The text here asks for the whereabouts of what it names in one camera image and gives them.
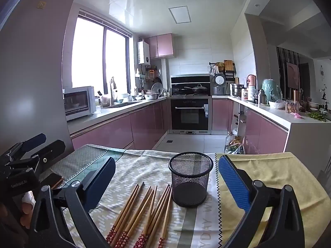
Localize stainless steel stockpot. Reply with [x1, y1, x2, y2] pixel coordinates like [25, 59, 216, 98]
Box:
[231, 83, 244, 97]

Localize yellow tablecloth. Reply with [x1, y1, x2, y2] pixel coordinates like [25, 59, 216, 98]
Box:
[216, 152, 331, 248]

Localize person's left hand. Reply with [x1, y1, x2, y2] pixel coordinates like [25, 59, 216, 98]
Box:
[20, 192, 37, 230]

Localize steel kitchen faucet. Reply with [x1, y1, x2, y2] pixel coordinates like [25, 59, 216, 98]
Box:
[110, 77, 117, 106]

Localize square ceiling light panel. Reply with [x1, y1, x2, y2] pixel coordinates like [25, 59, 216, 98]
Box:
[169, 6, 192, 24]

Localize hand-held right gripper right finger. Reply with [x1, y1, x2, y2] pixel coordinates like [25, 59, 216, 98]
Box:
[218, 154, 306, 248]

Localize black mesh pen holder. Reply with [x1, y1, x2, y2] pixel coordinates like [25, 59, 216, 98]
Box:
[168, 151, 214, 207]

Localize kitchen sink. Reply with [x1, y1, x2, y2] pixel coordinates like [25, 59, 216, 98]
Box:
[103, 101, 137, 109]

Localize black wok with glass lid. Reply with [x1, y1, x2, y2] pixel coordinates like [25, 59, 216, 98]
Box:
[184, 84, 208, 95]

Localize pink kitchen base cabinets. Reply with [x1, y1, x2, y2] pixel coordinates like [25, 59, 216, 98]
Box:
[212, 95, 291, 155]
[70, 97, 171, 150]

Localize dark smartphone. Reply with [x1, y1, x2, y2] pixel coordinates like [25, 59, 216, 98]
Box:
[42, 173, 64, 190]

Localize kitchen window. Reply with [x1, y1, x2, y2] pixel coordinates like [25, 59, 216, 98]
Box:
[72, 10, 133, 93]

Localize black range hood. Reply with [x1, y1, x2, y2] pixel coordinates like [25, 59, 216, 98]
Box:
[171, 74, 210, 96]

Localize grey refrigerator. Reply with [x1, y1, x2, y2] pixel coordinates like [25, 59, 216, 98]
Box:
[0, 0, 79, 161]

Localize plastic bag of greens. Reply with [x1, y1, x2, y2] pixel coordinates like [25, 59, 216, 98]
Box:
[224, 145, 246, 155]

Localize white microwave oven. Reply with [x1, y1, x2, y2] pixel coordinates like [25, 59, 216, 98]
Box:
[63, 86, 97, 121]

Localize pink wall cabinet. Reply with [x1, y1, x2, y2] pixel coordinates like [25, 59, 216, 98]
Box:
[144, 33, 174, 59]

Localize patterned beige green tablecloth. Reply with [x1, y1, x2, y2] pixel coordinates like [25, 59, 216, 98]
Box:
[49, 144, 225, 248]

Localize bundle of wooden chopsticks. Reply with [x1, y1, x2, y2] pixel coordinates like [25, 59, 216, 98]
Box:
[106, 182, 173, 248]

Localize black built-in oven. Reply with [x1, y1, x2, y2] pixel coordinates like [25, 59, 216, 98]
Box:
[171, 98, 209, 134]

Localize white rice cooker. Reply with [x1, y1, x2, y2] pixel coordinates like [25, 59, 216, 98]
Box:
[213, 73, 227, 95]

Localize green vegetables bunch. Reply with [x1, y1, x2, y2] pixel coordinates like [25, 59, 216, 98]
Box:
[308, 111, 326, 122]

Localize pink thermos kettle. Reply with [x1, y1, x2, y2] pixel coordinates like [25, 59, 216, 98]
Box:
[247, 74, 257, 91]

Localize white water heater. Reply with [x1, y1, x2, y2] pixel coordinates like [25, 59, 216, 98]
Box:
[137, 41, 151, 66]

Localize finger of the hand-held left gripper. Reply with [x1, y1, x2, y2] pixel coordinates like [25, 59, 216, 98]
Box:
[16, 139, 66, 172]
[8, 133, 47, 159]

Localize wall-mounted utensil rack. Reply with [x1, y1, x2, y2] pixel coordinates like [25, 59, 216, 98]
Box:
[209, 60, 236, 78]

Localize clear food container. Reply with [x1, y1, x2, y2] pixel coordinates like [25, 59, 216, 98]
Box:
[285, 101, 300, 114]

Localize framed pink painting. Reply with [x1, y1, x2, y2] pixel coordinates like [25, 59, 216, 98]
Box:
[286, 62, 300, 89]

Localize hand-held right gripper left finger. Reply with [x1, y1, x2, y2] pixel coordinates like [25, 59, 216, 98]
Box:
[28, 156, 117, 248]

